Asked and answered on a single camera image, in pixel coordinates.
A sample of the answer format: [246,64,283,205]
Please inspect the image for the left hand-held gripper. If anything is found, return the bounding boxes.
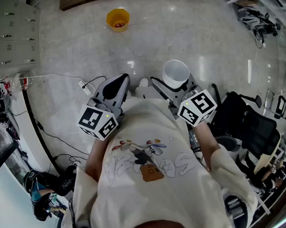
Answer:
[76,73,133,141]

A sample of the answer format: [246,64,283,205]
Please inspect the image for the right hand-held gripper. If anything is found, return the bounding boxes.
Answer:
[150,72,219,129]

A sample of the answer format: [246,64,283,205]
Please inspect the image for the yellow bucket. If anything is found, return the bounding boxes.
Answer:
[106,8,131,34]

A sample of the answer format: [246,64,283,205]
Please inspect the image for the person's right forearm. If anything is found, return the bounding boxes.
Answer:
[192,121,222,173]

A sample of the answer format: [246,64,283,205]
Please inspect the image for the person's left forearm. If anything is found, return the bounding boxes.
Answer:
[82,132,113,184]

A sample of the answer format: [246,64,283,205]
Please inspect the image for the white power strip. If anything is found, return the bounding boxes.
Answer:
[78,80,92,96]

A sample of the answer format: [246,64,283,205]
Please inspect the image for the person's light trousers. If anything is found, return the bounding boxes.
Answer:
[134,85,158,101]

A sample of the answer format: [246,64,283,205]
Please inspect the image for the black office chair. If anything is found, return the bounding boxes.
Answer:
[210,89,282,161]

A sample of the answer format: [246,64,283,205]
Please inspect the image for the clear plastic bottle red label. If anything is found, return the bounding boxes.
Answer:
[5,71,38,93]

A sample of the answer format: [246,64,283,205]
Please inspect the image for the pile of black devices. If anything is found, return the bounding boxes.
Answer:
[237,4,282,50]

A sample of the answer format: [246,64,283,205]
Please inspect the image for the cream printed T-shirt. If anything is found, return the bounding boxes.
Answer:
[57,93,260,228]

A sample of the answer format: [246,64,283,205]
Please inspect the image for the grey metal locker cabinet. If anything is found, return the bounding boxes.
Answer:
[0,0,43,71]

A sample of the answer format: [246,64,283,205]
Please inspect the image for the black and teal backpack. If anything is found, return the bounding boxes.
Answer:
[22,164,79,223]

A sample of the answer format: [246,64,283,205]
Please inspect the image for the black power cable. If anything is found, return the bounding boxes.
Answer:
[82,76,108,88]

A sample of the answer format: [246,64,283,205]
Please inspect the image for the white power cable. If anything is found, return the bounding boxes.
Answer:
[30,72,84,85]

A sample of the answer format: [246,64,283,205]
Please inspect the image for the thin black floor cable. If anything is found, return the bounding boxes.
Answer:
[37,119,90,164]

